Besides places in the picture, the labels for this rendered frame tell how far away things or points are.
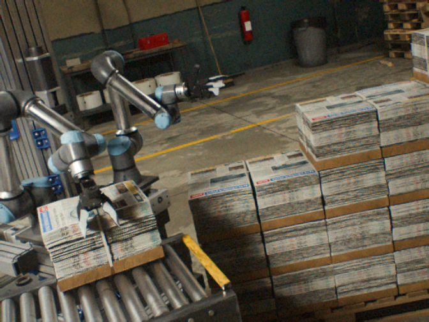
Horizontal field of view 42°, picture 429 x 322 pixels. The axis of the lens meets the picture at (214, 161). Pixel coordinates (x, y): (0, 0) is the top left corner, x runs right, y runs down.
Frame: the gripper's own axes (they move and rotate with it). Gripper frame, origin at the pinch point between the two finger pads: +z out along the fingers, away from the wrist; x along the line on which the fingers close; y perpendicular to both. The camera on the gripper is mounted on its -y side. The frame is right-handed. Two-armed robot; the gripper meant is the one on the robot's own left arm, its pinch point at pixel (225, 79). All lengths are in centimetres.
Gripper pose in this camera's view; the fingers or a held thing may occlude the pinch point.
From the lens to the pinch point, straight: 269.7
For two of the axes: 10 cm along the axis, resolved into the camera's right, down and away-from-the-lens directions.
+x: -1.6, 4.7, -8.7
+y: 2.1, 8.8, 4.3
